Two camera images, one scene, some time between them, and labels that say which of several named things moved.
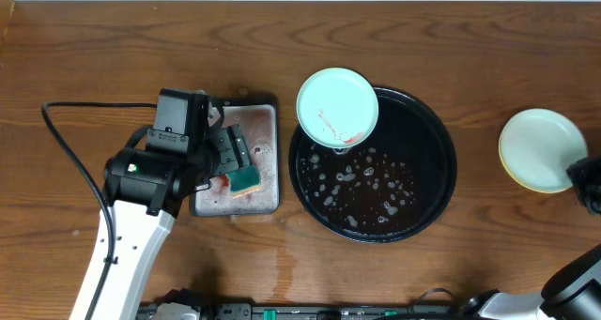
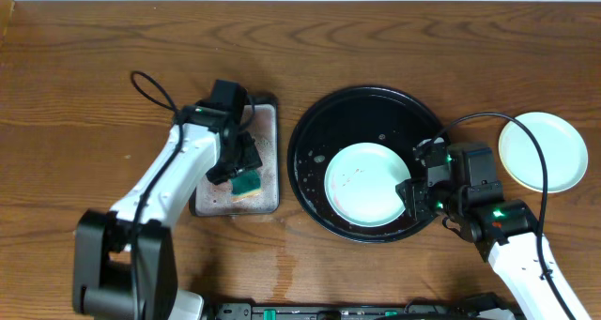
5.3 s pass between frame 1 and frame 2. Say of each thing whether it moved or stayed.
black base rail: stayed
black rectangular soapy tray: stayed
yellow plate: moved
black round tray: stayed
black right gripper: moved
